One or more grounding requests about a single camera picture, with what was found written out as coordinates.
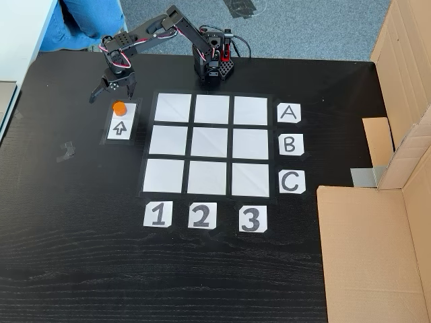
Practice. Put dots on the round orange token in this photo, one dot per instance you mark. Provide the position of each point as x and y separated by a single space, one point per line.
120 108

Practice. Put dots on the white nine-square paper grid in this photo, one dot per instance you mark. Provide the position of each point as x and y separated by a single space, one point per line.
206 143

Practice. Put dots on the white arrow paper sheet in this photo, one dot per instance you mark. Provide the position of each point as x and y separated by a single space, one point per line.
120 129

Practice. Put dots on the person's leg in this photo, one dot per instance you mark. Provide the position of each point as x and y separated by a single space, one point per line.
84 23

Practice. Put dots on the dark tape scraps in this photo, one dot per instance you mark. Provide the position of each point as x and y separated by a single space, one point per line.
67 151

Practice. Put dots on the white side table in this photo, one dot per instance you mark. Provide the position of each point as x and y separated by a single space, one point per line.
23 33

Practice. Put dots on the black red bar clamp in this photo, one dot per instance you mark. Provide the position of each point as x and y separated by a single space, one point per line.
227 55

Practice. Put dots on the paper label number 1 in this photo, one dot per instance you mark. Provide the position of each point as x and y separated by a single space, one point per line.
158 214

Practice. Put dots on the black tape patch on carpet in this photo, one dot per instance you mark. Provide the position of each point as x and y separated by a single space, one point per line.
244 8

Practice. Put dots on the paper label number 2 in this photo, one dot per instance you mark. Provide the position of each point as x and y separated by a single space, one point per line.
202 215

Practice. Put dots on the paper label letter B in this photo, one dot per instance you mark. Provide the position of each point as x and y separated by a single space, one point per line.
291 144

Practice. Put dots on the paper label number 3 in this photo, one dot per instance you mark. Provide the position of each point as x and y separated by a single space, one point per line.
253 218

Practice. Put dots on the paper label letter C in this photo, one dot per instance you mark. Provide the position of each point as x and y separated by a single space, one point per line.
292 181

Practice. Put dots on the brown cardboard screen small flap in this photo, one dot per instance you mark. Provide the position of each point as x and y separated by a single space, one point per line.
404 67

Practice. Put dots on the brown cardboard screen large flap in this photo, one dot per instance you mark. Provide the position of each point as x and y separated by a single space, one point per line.
360 252

